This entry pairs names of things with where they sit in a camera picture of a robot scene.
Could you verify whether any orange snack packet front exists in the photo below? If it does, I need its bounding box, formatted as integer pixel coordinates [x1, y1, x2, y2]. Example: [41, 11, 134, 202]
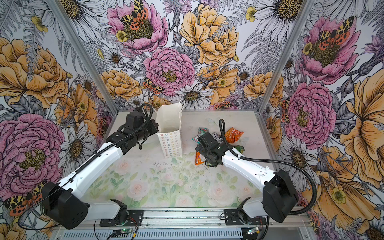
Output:
[195, 152, 206, 166]

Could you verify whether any orange snack packet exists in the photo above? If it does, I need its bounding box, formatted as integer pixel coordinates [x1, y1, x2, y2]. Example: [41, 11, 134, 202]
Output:
[195, 152, 206, 166]
[225, 128, 244, 144]

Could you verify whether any white paper bag with cartoon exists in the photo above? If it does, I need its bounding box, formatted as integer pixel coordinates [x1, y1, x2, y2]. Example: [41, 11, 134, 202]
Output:
[156, 102, 184, 158]

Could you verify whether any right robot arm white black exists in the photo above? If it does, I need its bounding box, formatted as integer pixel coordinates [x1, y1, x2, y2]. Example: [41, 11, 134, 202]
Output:
[196, 132, 299, 223]

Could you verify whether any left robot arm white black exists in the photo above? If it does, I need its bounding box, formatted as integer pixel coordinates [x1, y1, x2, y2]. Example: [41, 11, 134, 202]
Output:
[42, 109, 159, 230]

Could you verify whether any purple candy packet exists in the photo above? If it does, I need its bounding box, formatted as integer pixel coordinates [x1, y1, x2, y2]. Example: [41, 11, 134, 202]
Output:
[212, 132, 224, 144]

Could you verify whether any teal Fox's candy packet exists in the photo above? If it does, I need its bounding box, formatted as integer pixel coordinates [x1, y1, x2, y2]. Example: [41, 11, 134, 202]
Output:
[192, 128, 209, 144]

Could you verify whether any orange snack packet back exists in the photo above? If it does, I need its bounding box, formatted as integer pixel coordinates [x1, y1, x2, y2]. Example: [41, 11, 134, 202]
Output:
[225, 128, 244, 144]

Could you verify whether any green snack packet right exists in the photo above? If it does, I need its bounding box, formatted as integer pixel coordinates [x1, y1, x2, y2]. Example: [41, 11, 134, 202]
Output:
[235, 145, 245, 154]

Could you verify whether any right green circuit board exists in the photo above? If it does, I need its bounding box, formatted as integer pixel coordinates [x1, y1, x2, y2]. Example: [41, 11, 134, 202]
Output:
[247, 227, 260, 235]

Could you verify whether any green circuit board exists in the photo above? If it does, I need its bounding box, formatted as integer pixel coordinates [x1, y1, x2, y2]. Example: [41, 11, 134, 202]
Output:
[113, 229, 135, 238]
[247, 227, 260, 235]

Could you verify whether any left green circuit board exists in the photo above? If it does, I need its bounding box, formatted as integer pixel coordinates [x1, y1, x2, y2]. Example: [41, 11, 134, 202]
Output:
[113, 229, 135, 238]

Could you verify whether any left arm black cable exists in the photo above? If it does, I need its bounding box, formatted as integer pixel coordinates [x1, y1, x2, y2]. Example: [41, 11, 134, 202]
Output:
[17, 103, 154, 232]

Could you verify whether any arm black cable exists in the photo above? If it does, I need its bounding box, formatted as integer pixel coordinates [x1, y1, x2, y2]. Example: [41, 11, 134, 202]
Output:
[17, 103, 154, 232]
[218, 118, 318, 216]

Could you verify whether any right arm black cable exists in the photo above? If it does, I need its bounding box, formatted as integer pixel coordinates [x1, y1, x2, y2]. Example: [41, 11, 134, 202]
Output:
[218, 118, 318, 216]

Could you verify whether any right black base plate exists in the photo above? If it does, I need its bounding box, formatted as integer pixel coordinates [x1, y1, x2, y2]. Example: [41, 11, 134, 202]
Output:
[221, 209, 267, 226]

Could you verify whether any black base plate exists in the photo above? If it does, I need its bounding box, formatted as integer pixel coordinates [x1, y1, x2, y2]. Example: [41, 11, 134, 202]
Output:
[221, 209, 267, 226]
[100, 210, 144, 227]

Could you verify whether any white vented cable duct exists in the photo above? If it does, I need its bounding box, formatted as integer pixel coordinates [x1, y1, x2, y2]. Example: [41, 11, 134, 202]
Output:
[56, 228, 243, 240]

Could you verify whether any aluminium front rail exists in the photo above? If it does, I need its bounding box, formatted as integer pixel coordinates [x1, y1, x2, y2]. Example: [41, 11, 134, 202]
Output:
[53, 206, 311, 230]

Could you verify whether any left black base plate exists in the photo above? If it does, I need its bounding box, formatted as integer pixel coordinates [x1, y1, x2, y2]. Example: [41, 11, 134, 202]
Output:
[100, 210, 144, 227]

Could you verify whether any left aluminium frame post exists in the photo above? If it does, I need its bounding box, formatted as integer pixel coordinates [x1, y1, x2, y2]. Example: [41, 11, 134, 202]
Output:
[47, 1, 119, 115]

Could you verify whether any aluminium frame post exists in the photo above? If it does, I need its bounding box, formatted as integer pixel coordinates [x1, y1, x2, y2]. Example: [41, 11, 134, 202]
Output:
[258, 0, 315, 115]
[47, 1, 119, 115]

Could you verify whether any right aluminium frame post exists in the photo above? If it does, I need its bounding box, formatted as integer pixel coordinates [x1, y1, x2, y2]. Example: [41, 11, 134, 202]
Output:
[258, 0, 315, 115]

